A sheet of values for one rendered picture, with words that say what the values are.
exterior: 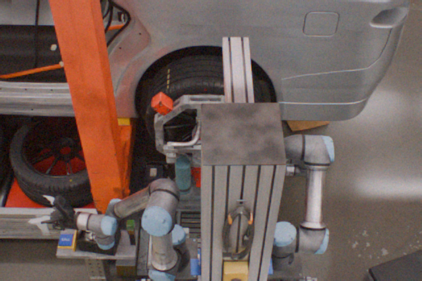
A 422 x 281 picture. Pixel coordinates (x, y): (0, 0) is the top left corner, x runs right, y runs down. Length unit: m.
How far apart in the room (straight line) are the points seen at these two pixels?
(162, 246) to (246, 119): 0.86
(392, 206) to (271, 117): 2.51
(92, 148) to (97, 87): 0.43
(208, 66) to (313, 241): 1.09
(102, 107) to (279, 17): 0.97
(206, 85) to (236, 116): 1.32
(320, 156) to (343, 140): 1.83
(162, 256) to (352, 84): 1.48
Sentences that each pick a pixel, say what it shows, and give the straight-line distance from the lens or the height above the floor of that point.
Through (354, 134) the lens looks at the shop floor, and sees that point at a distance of 4.71.
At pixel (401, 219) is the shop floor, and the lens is 4.35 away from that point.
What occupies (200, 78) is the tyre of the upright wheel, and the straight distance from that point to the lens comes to 3.29.
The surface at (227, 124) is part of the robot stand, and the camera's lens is 1.94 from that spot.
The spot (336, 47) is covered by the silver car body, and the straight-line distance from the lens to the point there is 3.33.
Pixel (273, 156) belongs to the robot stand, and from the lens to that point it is 1.87.
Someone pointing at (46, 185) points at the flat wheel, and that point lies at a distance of 3.78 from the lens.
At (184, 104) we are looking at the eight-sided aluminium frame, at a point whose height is 1.11.
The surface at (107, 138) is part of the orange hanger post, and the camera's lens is 3.04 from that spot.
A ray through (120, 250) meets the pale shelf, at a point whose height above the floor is 0.45.
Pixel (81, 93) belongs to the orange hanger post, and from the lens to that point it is 2.83.
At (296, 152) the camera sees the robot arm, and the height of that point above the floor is 1.31.
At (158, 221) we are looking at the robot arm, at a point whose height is 1.44.
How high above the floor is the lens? 3.48
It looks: 50 degrees down
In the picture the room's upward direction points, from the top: 1 degrees clockwise
